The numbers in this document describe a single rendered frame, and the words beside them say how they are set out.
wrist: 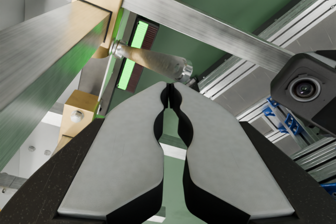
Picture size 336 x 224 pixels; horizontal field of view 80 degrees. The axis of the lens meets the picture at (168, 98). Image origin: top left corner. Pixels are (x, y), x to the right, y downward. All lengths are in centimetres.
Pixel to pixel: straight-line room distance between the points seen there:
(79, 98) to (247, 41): 29
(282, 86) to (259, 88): 96
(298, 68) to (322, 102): 4
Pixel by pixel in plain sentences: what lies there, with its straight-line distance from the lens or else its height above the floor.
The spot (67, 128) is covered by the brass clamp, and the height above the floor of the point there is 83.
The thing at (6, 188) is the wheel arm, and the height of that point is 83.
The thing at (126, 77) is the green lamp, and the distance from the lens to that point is 47.
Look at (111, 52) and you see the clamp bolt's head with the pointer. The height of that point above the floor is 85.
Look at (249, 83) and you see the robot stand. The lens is 112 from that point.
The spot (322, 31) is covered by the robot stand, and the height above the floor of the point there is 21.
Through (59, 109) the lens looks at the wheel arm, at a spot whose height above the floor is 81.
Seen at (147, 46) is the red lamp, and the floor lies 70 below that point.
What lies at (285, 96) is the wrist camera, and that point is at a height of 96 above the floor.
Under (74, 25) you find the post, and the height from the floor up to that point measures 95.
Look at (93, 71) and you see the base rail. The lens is 48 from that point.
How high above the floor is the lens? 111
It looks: 57 degrees down
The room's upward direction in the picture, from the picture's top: 178 degrees clockwise
